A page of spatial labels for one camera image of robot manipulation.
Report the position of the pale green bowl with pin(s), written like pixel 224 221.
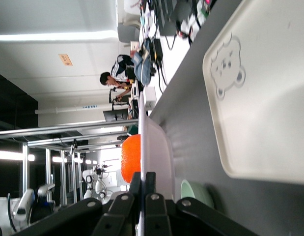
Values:
pixel 196 191

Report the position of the orange fruit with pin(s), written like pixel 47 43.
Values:
pixel 130 157

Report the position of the white round plate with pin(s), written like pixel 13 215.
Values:
pixel 156 152

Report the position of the aluminium frame structure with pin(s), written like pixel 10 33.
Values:
pixel 68 126

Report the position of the white box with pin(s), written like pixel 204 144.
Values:
pixel 149 98

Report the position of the grey chair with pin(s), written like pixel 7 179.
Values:
pixel 127 33

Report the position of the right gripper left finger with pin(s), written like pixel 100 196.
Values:
pixel 127 209

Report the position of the blue bag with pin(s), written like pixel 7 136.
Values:
pixel 143 66

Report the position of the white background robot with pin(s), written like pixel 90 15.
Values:
pixel 88 177

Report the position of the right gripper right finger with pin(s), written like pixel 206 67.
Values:
pixel 155 214

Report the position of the dark green background item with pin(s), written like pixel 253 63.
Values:
pixel 133 129

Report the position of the person in striped jacket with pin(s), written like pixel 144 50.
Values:
pixel 119 68

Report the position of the cream bear print tray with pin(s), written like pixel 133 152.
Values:
pixel 264 98

